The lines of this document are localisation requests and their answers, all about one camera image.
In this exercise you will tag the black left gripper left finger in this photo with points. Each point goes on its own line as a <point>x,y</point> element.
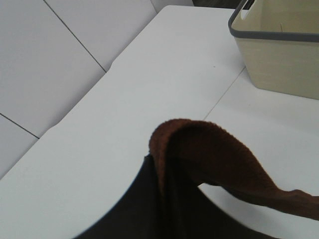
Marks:
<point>137,215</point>

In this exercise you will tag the brown towel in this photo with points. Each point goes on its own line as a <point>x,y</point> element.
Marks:
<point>211,155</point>

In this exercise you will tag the beige bin grey rim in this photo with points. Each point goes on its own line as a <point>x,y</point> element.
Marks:
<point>279,43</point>

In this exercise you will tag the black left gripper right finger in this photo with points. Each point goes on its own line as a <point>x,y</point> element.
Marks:
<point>193,216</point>

